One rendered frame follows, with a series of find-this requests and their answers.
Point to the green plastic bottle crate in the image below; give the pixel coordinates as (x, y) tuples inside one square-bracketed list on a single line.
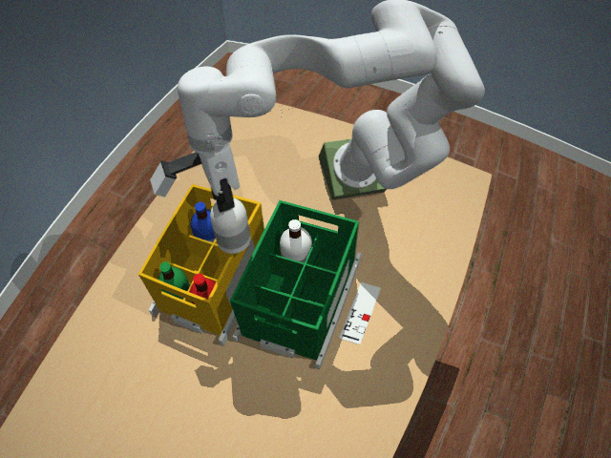
[(260, 311)]

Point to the white bottle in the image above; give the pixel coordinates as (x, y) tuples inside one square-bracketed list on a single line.
[(231, 228)]

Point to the yellow crate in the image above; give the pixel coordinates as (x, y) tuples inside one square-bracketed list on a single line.
[(181, 249)]

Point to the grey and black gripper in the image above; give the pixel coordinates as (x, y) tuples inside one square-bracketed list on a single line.
[(221, 177)]

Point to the blue bottle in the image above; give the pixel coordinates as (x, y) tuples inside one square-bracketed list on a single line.
[(201, 224)]

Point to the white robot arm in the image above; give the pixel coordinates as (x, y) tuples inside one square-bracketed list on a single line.
[(398, 145)]

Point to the white paper pick list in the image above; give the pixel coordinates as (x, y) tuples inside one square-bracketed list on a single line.
[(359, 313)]

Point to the red bottle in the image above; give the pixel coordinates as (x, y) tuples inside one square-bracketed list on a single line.
[(202, 286)]

